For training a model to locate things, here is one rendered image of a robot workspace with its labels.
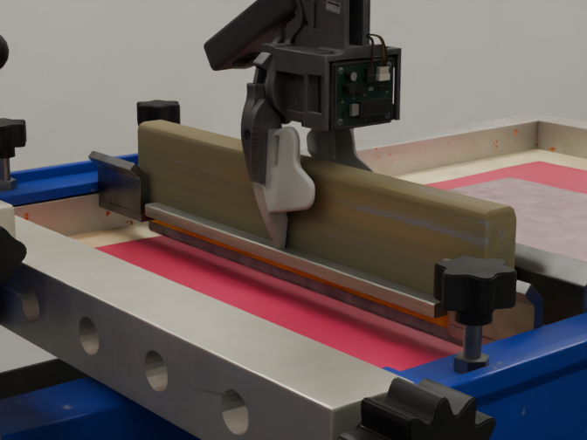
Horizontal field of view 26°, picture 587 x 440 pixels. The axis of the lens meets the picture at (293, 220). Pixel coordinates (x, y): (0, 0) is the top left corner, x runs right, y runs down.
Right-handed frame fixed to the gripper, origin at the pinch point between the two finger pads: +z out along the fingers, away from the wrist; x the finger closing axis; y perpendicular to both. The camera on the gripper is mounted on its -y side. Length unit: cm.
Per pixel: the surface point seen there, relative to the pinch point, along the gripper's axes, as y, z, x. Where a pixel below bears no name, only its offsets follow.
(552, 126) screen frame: -23, 2, 57
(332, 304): 4.0, 5.3, 0.0
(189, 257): -13.0, 5.4, -1.2
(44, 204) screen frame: -25.2, 2.2, -8.2
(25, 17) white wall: -200, 5, 80
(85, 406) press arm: 2.0, 8.9, -20.0
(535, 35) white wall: -200, 22, 261
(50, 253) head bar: 5.6, -3.3, -23.9
